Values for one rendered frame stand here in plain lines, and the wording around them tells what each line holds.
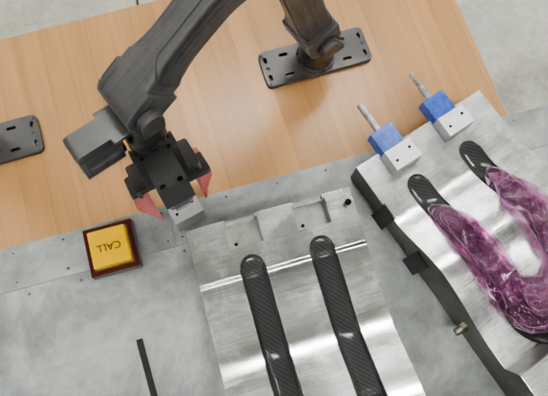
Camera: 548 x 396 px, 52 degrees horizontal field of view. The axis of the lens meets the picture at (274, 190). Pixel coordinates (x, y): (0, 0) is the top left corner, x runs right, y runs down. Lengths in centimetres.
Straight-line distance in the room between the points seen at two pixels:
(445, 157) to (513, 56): 122
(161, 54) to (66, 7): 149
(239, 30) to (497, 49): 126
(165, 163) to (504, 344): 56
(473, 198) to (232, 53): 49
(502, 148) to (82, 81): 73
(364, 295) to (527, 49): 149
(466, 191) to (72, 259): 65
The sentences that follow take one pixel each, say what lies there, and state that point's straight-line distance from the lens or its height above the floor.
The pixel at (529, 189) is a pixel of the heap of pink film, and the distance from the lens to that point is 95.
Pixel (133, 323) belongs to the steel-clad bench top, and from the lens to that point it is 94.
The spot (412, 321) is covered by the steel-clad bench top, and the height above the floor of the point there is 80.
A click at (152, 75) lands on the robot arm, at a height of 113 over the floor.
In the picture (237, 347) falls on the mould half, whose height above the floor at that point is 88.
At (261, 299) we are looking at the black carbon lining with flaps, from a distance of 84.
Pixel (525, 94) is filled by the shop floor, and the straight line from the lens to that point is 212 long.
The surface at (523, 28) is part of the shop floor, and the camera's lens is 223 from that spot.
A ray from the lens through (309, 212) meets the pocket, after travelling 89.
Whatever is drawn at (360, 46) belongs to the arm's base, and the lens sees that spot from 107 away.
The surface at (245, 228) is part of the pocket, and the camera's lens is 88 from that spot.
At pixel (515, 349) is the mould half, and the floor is 87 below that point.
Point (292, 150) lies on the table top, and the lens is 98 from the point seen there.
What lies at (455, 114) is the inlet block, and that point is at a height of 88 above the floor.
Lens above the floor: 172
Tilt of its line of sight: 75 degrees down
